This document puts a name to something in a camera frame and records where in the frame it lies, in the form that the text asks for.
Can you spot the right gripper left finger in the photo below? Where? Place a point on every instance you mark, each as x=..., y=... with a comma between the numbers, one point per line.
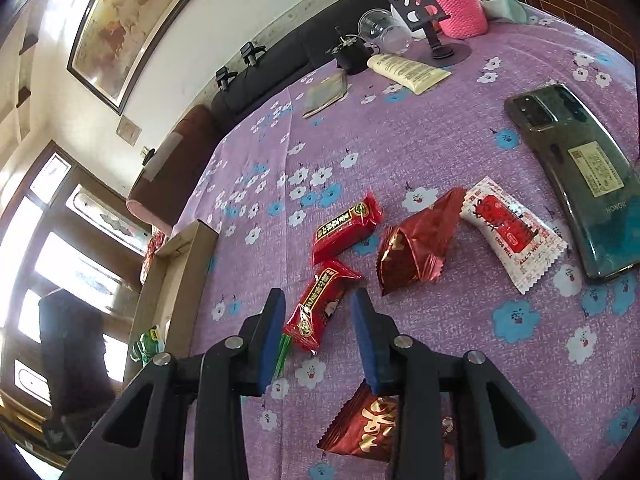
x=141, y=436

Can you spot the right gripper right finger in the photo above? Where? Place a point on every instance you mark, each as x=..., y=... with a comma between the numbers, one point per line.
x=498, y=435

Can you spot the green peas snack bag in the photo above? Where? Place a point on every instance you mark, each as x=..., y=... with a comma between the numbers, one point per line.
x=148, y=345

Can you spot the white red snack packet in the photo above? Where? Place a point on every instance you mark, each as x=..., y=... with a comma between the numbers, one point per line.
x=523, y=243

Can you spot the red foil snack bag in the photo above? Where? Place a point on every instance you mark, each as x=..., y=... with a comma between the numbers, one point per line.
x=415, y=250

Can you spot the red gold foil packet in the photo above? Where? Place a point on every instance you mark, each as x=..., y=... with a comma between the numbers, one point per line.
x=365, y=427

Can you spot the cardboard tray box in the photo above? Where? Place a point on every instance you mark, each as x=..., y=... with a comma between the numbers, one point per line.
x=172, y=292

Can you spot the maroon armchair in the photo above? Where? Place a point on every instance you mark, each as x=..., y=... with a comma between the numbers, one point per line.
x=171, y=173

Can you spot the red bar snack pack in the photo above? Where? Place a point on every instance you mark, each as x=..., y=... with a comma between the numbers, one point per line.
x=347, y=229

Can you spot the black smartphone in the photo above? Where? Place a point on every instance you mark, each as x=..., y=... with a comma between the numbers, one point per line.
x=594, y=182

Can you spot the cream lotion tube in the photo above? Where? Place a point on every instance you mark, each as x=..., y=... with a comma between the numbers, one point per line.
x=413, y=75

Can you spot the small olive notebook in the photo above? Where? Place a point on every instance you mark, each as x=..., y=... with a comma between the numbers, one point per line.
x=320, y=96

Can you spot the framed horse painting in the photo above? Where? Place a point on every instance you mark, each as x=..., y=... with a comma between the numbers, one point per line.
x=113, y=42

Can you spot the black pen cup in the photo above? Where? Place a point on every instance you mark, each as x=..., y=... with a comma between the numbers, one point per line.
x=351, y=53

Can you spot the black leather sofa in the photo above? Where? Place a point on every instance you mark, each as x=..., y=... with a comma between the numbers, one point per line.
x=299, y=52

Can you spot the clear plastic cup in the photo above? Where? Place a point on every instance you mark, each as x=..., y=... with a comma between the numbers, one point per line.
x=384, y=31

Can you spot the black phone stand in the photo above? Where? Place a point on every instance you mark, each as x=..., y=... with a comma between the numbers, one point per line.
x=422, y=15

